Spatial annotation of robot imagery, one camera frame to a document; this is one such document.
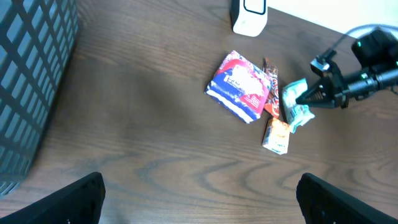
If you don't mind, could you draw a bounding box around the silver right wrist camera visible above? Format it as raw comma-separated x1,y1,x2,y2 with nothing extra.
310,48,336,77

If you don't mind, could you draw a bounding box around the orange brown chocolate bar wrapper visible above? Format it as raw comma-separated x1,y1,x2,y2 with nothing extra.
263,58,280,118

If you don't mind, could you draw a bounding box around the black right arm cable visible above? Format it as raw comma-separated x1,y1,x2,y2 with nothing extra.
329,23,398,57

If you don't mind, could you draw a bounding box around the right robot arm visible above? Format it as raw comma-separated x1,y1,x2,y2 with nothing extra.
295,24,397,108

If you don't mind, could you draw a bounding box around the grey plastic mesh basket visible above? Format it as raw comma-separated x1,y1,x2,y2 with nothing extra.
1,0,80,197

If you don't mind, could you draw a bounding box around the red purple snack bag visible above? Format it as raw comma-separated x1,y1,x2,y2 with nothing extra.
205,50,271,124

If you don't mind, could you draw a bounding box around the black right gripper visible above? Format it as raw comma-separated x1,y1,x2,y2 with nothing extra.
296,59,358,109

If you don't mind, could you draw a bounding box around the teal snack packet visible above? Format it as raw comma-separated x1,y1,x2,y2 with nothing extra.
282,78,315,133

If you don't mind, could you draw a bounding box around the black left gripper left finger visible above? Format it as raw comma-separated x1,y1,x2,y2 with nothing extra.
1,172,106,224

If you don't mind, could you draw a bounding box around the small orange snack pack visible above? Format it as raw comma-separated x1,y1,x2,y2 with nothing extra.
262,118,291,155

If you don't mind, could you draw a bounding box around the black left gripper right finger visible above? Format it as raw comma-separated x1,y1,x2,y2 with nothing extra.
296,173,397,224

